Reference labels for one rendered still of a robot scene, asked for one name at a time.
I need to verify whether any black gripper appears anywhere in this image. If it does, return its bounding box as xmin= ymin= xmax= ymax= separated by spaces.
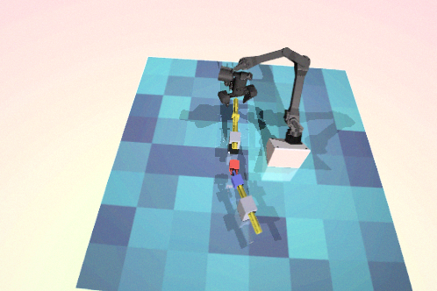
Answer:
xmin=218 ymin=82 xmax=257 ymax=107

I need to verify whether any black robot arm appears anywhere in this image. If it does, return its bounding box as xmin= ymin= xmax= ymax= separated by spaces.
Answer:
xmin=218 ymin=47 xmax=311 ymax=145

